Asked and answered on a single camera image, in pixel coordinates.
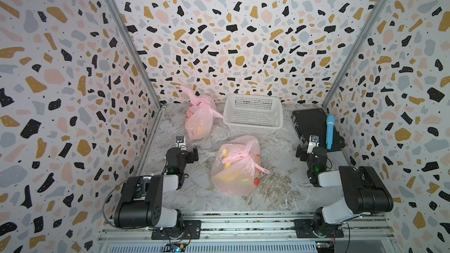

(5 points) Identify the pink plastic bag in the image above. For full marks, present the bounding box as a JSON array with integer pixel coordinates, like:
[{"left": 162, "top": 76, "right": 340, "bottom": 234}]
[
  {"left": 210, "top": 135, "right": 270, "bottom": 196},
  {"left": 180, "top": 86, "right": 225, "bottom": 141}
]

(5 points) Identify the blue microphone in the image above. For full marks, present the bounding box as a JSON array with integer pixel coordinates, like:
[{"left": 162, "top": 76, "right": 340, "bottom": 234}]
[{"left": 325, "top": 115, "right": 335, "bottom": 150}]

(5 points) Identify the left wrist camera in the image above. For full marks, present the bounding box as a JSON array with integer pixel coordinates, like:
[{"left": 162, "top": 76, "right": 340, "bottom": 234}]
[{"left": 175, "top": 136, "right": 186, "bottom": 151}]

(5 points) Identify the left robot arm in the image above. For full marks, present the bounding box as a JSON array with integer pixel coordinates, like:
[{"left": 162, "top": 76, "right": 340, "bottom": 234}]
[{"left": 102, "top": 147, "right": 199, "bottom": 231}]

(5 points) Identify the white plastic basket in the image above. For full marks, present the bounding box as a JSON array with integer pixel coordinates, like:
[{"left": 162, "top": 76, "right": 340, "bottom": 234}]
[{"left": 223, "top": 94, "right": 283, "bottom": 134}]

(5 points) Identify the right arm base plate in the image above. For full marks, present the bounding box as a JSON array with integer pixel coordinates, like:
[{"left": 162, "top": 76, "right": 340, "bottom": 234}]
[{"left": 294, "top": 219, "right": 344, "bottom": 238}]

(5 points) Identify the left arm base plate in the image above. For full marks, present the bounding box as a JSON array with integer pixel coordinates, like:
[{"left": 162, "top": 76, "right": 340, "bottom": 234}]
[{"left": 151, "top": 220, "right": 202, "bottom": 241}]

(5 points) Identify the right circuit board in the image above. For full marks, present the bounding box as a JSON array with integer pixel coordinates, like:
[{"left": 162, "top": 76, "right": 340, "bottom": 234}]
[{"left": 315, "top": 241, "right": 335, "bottom": 253}]

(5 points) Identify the aluminium rail frame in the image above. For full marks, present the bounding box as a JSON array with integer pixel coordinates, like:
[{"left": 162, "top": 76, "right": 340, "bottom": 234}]
[{"left": 98, "top": 212, "right": 400, "bottom": 253}]

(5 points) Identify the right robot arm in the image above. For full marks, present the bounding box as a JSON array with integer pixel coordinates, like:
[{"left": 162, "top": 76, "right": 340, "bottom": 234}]
[{"left": 296, "top": 146, "right": 393, "bottom": 232}]

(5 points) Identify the black case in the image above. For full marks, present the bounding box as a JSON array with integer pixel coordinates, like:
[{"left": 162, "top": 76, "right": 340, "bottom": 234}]
[{"left": 291, "top": 108, "right": 328, "bottom": 150}]

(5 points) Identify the left green circuit board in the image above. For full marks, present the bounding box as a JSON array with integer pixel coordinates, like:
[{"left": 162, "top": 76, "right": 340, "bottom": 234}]
[{"left": 164, "top": 243, "right": 186, "bottom": 253}]

